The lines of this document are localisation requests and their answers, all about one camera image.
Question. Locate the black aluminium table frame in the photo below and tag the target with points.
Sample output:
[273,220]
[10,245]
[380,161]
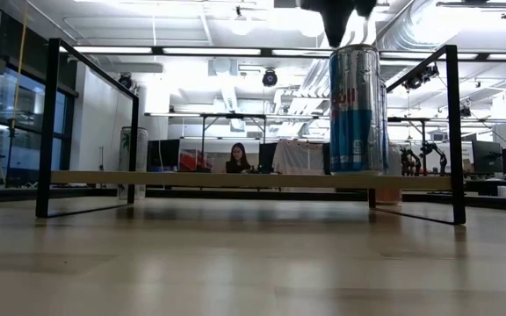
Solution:
[235,194]

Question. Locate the person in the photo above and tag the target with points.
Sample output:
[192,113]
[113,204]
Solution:
[237,164]

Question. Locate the long ceiling light strip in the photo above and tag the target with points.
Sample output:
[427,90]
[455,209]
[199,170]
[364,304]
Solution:
[211,51]

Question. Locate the black round spotlight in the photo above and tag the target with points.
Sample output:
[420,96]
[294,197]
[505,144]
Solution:
[269,78]
[125,81]

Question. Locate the white cup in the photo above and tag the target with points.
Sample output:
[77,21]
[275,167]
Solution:
[502,191]

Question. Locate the red white box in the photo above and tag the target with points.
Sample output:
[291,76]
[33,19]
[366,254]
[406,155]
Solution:
[193,161]

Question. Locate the black background robot arm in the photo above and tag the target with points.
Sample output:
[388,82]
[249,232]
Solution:
[409,161]
[433,151]

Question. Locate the white cloth cover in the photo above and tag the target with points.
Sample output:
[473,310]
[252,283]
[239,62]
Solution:
[300,157]

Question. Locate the silver blue energy drink can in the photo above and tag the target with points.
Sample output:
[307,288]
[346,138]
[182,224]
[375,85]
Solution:
[354,131]

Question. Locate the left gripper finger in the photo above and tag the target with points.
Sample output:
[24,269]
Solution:
[365,8]
[336,22]

